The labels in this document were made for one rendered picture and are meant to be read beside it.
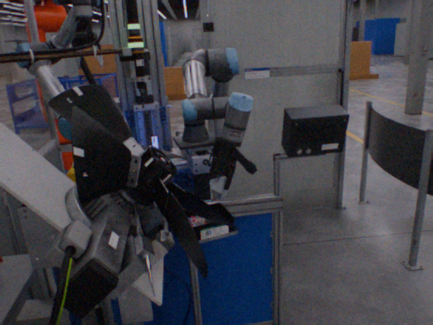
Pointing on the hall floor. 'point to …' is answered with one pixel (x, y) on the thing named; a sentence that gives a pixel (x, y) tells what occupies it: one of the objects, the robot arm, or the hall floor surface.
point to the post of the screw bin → (195, 292)
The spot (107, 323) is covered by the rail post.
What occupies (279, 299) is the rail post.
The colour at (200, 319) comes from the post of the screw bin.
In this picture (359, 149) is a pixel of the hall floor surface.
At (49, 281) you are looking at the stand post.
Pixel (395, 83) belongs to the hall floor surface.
